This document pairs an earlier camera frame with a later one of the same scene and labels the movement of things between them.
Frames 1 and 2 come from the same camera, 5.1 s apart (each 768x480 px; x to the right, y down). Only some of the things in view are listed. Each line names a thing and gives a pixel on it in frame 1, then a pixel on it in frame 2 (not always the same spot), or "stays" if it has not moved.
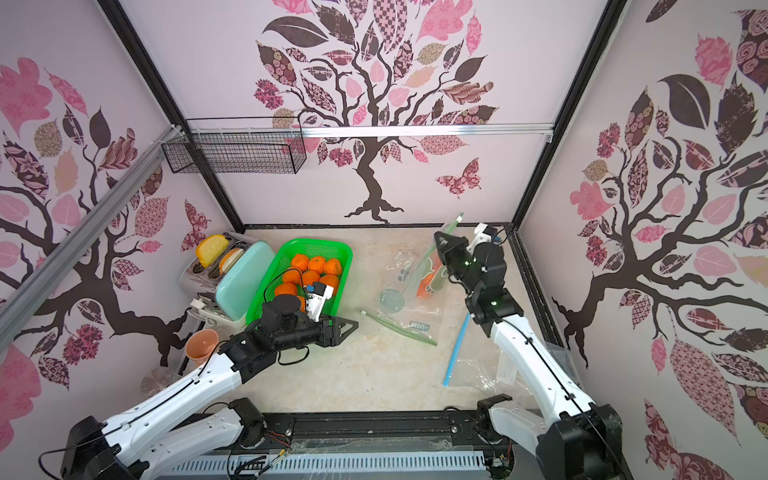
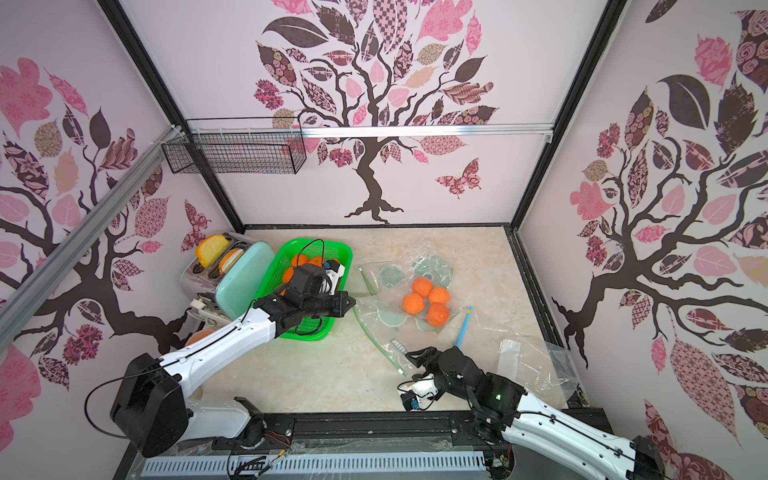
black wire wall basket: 248,145 stays
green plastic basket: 339,249 stays
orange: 300,262 stays
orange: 291,276 stays
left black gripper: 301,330 to 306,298
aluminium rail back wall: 489,130 stays
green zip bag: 399,304 to 382,313
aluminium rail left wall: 19,304 stays
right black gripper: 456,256 to 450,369
